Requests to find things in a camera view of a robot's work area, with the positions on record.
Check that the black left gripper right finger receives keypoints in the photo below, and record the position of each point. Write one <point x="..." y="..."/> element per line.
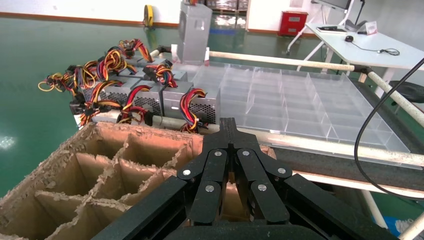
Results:
<point x="251" y="172"/>

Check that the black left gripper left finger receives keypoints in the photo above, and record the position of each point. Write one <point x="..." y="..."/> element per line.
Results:
<point x="212" y="172"/>

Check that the clear plastic divider tray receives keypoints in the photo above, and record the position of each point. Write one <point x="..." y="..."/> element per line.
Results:
<point x="298" y="99"/>

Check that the black pipe joint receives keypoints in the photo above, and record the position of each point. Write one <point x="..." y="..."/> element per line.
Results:
<point x="165" y="49"/>
<point x="362" y="70"/>

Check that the brown divided cardboard box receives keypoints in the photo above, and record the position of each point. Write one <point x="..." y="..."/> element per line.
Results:
<point x="66" y="172"/>

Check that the red cabinet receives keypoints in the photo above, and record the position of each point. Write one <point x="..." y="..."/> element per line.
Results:
<point x="293" y="23"/>

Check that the black keyboard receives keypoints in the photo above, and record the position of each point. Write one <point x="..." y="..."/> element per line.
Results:
<point x="331" y="29"/>

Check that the black computer mouse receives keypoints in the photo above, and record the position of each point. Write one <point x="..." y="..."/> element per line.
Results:
<point x="349" y="38"/>

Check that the yellow black tape roll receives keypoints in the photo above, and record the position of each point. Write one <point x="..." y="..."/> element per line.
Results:
<point x="148" y="16"/>

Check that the white office desk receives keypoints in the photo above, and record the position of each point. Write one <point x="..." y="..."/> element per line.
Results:
<point x="364" y="46"/>

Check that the stacked pallet goods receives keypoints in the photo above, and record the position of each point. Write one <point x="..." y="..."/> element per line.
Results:
<point x="228" y="4"/>

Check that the black office chair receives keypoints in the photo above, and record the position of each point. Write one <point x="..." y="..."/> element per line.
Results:
<point x="410" y="91"/>

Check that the white sign card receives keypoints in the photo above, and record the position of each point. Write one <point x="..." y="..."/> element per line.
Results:
<point x="371" y="28"/>

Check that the computer monitor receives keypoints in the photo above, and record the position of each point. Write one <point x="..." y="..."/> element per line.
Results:
<point x="334" y="3"/>

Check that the white frame leg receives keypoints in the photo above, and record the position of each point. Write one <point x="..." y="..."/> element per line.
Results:
<point x="412" y="228"/>
<point x="373" y="208"/>

